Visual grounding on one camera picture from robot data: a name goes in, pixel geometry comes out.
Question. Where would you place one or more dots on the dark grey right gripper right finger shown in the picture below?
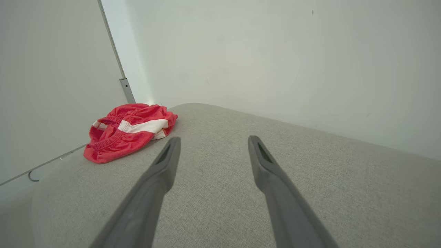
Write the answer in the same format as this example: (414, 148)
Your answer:
(286, 206)

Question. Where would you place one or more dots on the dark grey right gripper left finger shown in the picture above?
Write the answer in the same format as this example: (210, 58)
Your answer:
(144, 203)

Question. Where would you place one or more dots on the red shorts with white stripe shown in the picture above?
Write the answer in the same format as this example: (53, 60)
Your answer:
(127, 134)

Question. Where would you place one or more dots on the grey metal corner profile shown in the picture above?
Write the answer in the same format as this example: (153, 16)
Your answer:
(126, 88)

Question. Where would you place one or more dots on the thin metal rail with hook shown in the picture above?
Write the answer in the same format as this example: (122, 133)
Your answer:
(44, 163)

